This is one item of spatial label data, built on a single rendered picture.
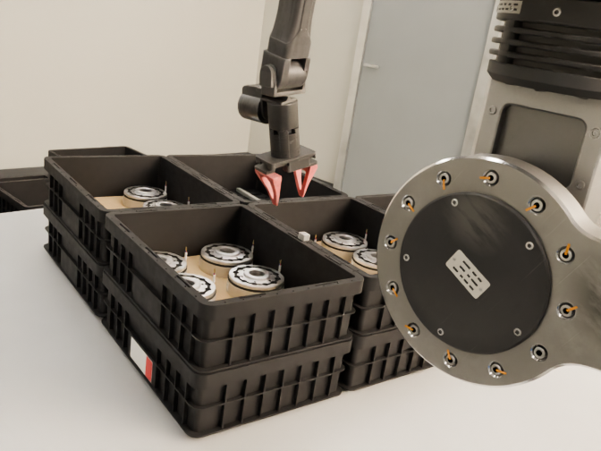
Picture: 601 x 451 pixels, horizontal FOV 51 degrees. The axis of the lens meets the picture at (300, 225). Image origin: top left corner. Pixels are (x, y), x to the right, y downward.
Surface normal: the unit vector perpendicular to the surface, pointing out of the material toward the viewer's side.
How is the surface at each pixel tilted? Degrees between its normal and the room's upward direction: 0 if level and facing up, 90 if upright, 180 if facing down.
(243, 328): 90
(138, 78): 90
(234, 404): 90
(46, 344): 0
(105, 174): 90
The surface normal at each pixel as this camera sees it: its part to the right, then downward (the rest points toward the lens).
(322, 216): 0.58, 0.33
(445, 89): -0.69, 0.14
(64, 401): 0.15, -0.94
